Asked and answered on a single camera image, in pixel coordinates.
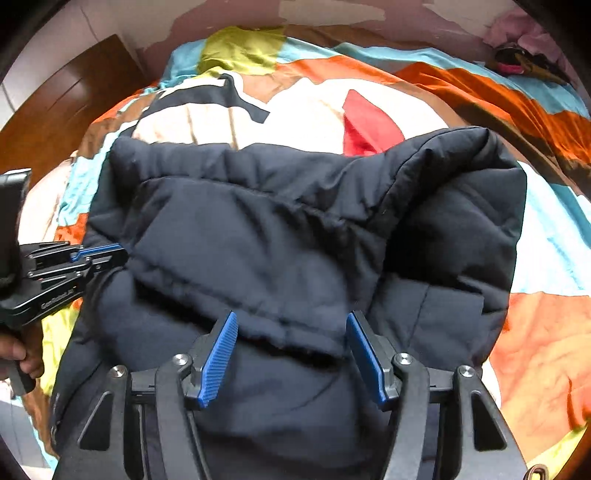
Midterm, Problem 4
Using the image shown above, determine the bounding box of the pink hanging cloth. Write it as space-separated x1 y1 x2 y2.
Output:
482 8 570 62

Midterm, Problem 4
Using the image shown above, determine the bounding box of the pale pink floral pillow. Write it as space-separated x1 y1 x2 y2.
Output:
18 159 75 246

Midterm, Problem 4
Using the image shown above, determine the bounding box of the brown wooden headboard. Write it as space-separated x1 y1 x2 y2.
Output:
0 34 149 186

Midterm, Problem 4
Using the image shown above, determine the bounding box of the cream navy red jacket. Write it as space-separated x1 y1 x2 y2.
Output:
131 74 457 158

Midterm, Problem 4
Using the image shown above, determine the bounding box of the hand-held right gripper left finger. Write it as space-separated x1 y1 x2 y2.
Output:
76 310 241 480

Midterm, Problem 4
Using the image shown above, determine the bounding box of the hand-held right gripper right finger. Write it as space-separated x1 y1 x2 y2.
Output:
345 310 520 480

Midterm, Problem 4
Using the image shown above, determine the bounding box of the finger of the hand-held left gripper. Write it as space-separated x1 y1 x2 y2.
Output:
25 242 126 265
28 250 131 283

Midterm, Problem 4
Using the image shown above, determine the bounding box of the dark clothes pile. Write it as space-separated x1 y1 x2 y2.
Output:
488 41 570 87

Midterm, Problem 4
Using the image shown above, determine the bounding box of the colourful patchwork blanket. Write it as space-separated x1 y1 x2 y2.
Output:
21 25 591 472

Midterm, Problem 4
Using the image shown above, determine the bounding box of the navy padded jacket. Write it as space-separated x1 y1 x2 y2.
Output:
48 126 528 480

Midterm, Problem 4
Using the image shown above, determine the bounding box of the person's left hand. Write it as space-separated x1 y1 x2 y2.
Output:
0 333 46 382

